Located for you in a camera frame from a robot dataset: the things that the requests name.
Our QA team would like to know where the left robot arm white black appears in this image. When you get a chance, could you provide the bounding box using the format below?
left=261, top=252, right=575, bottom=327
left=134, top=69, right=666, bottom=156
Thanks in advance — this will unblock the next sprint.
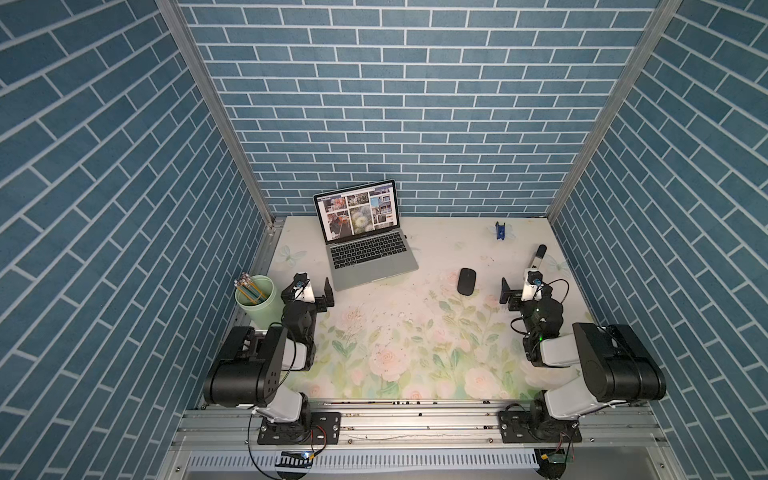
left=203, top=273, right=335, bottom=432

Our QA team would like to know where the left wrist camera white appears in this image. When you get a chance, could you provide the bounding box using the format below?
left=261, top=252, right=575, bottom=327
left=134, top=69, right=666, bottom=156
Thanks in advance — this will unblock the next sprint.
left=294, top=280, right=315, bottom=304

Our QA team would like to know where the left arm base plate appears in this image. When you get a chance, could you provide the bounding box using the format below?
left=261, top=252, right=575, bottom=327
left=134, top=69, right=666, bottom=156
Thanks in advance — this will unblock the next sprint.
left=257, top=412, right=341, bottom=447

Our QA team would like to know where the green circuit board left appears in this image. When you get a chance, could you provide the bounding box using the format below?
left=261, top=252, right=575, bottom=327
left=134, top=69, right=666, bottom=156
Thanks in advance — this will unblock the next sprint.
left=275, top=451, right=315, bottom=470

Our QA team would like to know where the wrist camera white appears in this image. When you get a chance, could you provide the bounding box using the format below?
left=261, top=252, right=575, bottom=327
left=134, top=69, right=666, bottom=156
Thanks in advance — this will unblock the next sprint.
left=294, top=280, right=315, bottom=304
left=521, top=273, right=543, bottom=302

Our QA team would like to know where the black wireless mouse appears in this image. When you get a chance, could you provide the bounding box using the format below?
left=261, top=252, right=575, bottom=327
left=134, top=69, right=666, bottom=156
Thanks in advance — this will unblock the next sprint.
left=456, top=268, right=477, bottom=296

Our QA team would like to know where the silver laptop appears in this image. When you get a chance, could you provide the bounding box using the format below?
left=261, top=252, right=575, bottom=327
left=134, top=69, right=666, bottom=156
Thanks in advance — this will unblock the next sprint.
left=313, top=180, right=418, bottom=290

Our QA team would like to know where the aluminium rail frame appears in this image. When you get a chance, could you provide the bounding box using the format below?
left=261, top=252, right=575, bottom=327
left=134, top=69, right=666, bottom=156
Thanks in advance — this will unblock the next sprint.
left=159, top=401, right=684, bottom=479

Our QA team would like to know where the green pencil cup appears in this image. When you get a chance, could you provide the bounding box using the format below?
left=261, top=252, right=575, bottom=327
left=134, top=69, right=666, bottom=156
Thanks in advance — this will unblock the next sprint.
left=234, top=273, right=284, bottom=330

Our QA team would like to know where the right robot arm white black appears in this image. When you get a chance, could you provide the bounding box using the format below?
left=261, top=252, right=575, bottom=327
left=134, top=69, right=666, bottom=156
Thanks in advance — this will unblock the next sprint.
left=498, top=268, right=667, bottom=444

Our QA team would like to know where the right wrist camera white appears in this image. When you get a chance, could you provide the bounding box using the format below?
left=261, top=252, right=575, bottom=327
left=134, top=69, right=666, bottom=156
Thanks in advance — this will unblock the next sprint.
left=521, top=273, right=543, bottom=302

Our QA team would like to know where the green circuit board right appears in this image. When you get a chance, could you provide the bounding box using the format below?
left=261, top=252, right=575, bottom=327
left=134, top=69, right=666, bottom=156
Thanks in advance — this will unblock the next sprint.
left=539, top=450, right=572, bottom=465

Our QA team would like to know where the blue binder clip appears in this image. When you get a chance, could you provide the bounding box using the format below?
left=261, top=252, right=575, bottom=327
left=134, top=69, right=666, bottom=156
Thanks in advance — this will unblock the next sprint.
left=495, top=222, right=506, bottom=241

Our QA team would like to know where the green circuit board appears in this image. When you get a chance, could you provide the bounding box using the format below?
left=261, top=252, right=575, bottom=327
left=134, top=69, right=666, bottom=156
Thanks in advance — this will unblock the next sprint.
left=539, top=450, right=572, bottom=465
left=275, top=451, right=315, bottom=470

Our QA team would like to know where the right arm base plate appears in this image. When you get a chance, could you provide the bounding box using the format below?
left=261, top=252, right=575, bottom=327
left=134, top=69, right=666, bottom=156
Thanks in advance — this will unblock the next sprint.
left=498, top=410, right=583, bottom=444

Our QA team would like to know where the floral table mat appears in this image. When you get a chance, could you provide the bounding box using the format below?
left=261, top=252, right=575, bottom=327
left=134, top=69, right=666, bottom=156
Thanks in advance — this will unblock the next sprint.
left=287, top=217, right=592, bottom=400

